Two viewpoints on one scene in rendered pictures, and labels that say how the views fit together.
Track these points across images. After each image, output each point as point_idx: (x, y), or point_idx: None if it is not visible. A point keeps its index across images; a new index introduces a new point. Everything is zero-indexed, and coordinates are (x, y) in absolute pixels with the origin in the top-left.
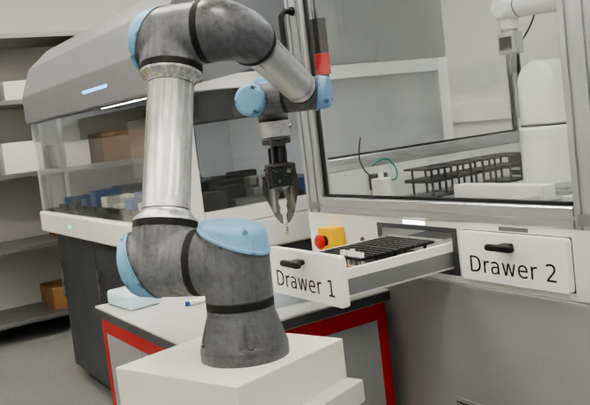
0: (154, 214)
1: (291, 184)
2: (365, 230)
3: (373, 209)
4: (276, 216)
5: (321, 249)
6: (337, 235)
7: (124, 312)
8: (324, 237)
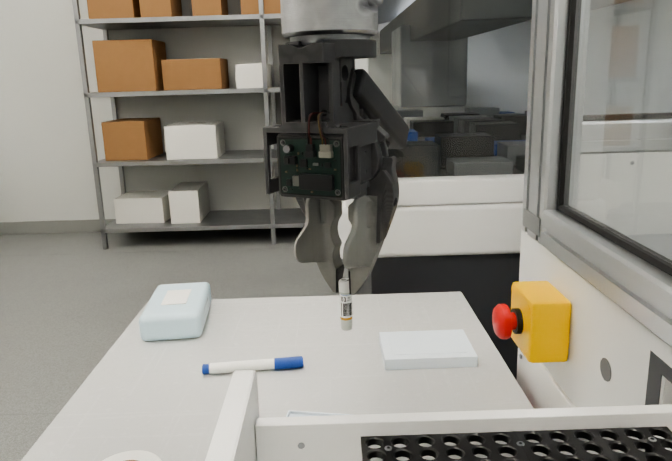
0: None
1: (330, 195)
2: (617, 350)
3: (649, 309)
4: (320, 269)
5: (512, 335)
6: (548, 323)
7: (133, 340)
8: (516, 314)
